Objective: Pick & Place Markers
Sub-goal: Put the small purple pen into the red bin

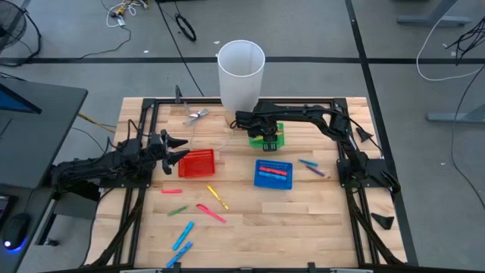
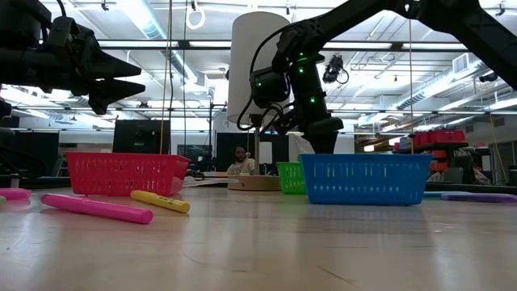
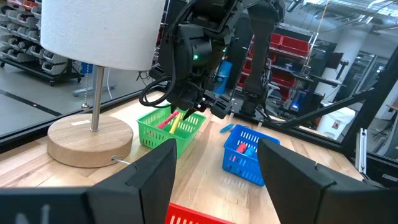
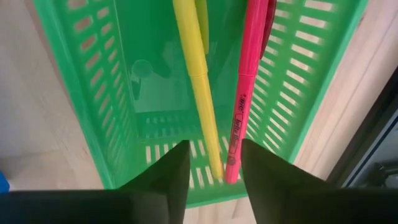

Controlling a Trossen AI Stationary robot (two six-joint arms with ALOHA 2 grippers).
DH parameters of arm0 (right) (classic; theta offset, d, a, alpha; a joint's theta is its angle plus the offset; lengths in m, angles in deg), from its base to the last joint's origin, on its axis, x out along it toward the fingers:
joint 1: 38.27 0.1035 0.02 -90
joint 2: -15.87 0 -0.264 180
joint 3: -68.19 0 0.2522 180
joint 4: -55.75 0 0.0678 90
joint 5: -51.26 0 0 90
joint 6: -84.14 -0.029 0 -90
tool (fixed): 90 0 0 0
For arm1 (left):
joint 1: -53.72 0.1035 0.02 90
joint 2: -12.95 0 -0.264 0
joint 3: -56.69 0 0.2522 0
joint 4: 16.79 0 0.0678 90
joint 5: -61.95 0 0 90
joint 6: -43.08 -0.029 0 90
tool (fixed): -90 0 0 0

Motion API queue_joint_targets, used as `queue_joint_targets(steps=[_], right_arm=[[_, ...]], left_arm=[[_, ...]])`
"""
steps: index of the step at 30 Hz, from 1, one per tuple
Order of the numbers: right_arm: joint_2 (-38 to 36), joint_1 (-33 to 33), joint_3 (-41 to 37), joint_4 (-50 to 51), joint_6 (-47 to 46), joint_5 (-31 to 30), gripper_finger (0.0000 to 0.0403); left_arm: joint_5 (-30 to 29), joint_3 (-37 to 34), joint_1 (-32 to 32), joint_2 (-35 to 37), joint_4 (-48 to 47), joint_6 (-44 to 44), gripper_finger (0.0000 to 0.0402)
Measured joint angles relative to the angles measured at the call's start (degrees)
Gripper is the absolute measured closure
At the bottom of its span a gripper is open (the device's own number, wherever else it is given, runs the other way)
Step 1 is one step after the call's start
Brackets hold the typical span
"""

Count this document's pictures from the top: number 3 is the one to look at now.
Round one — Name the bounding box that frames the black storage shelf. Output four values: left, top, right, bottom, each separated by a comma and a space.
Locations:
236, 23, 346, 103

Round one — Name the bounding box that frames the grey parts bin rack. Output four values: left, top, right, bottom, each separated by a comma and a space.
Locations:
0, 0, 81, 86

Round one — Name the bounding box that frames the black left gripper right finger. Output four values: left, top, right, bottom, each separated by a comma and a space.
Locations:
257, 138, 338, 224

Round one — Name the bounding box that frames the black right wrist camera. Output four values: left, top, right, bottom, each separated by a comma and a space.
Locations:
186, 0, 246, 34

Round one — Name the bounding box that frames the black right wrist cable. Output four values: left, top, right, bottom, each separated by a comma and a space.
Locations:
138, 67, 175, 108

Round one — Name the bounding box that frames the blue plastic basket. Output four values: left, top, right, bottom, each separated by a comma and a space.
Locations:
222, 124, 280, 187

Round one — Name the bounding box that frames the green plastic basket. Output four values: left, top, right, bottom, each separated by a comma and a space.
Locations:
136, 104, 207, 159

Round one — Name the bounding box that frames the white waste bin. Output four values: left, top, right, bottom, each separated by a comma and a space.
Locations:
316, 107, 356, 141

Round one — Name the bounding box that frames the red plastic basket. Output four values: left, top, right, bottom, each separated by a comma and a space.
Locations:
164, 202, 237, 224

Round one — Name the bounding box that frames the pink highlighter marker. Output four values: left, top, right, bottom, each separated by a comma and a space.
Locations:
157, 110, 180, 130

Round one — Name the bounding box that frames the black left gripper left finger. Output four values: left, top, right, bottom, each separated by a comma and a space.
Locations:
86, 138, 178, 224

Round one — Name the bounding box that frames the yellow highlighter marker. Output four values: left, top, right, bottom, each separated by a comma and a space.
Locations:
169, 111, 184, 135

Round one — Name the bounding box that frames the small red storage bin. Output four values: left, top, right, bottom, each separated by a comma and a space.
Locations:
269, 32, 284, 49

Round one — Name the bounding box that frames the white lamp with wooden base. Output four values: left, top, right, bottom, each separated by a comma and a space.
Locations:
40, 0, 166, 169

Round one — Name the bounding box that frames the large red storage bin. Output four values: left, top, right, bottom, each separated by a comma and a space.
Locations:
279, 35, 310, 57

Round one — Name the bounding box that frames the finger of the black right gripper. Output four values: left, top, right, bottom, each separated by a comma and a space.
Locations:
182, 96, 203, 121
170, 93, 184, 118

